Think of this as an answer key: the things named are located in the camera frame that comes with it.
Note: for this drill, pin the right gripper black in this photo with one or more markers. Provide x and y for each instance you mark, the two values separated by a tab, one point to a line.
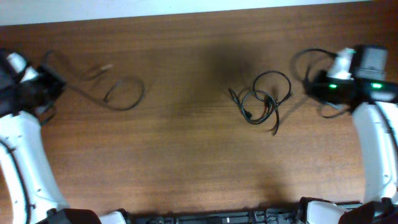
319	90

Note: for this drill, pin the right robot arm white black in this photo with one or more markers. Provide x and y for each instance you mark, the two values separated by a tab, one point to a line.
357	80

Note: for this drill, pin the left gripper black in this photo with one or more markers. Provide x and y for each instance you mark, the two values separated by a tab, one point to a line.
55	84

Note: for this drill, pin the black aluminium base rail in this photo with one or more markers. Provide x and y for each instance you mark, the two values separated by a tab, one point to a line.
296	214

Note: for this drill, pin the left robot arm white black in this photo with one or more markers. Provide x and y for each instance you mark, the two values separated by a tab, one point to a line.
27	93

